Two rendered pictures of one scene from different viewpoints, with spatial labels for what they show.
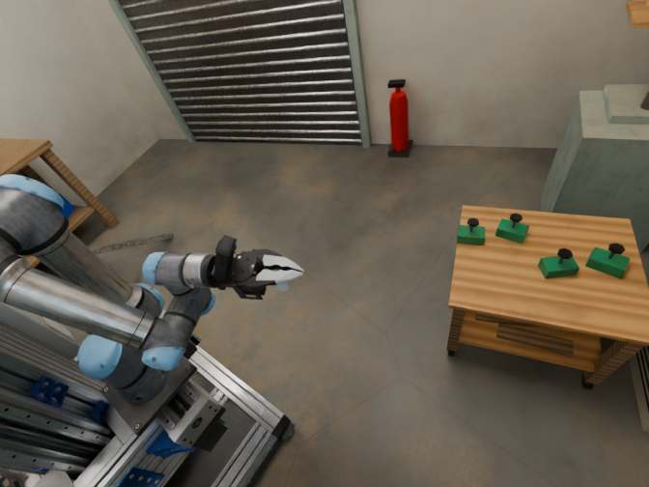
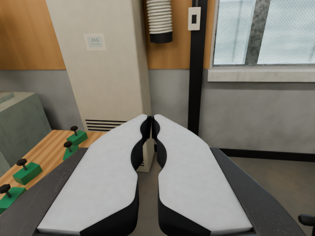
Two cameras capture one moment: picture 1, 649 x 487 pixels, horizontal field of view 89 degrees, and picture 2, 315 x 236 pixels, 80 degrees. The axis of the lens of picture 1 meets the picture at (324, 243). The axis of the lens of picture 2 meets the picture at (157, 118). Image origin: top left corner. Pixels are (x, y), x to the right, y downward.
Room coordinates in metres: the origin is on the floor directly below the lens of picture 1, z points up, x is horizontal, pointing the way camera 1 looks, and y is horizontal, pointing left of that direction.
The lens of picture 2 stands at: (0.46, 0.17, 1.29)
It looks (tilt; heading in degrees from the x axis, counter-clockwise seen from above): 31 degrees down; 248
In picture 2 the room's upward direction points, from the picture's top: 3 degrees counter-clockwise
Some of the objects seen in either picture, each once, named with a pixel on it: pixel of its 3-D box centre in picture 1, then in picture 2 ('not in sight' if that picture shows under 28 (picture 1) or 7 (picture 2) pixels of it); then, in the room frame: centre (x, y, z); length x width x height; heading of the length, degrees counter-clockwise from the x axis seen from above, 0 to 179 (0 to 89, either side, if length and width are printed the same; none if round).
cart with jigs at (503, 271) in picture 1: (528, 288); (72, 187); (0.67, -0.82, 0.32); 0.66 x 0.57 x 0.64; 57
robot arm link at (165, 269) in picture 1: (173, 270); not in sight; (0.54, 0.34, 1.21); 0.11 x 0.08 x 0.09; 67
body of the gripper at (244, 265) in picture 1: (238, 273); not in sight; (0.48, 0.20, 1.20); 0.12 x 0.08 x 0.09; 67
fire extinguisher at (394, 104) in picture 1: (399, 119); not in sight; (2.38, -0.87, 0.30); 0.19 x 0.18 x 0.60; 147
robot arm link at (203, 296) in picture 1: (190, 299); not in sight; (0.52, 0.35, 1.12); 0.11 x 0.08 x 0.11; 158
